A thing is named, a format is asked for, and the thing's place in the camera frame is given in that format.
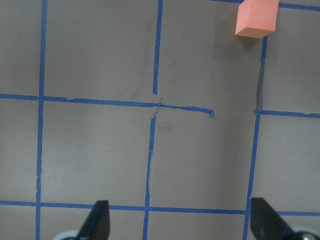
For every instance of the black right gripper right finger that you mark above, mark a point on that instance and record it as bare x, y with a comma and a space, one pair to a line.
265, 223

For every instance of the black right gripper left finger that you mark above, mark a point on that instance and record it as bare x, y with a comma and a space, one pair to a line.
97, 224

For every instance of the orange foam block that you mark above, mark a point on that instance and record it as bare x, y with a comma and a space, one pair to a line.
256, 18

